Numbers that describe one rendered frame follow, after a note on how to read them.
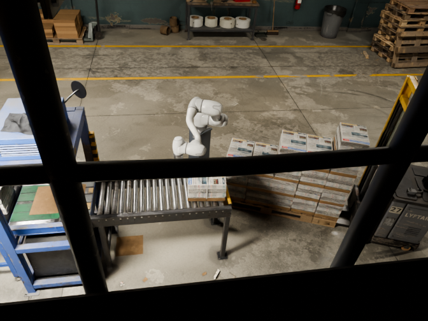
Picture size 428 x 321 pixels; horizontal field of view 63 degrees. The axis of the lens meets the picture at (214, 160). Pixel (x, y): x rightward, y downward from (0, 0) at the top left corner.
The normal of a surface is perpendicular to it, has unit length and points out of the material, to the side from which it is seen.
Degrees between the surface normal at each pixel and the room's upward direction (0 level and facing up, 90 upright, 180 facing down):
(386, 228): 90
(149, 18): 90
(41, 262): 90
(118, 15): 90
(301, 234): 0
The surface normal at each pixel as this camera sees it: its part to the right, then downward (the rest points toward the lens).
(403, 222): -0.22, 0.61
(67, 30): 0.14, 0.63
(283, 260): 0.06, -0.77
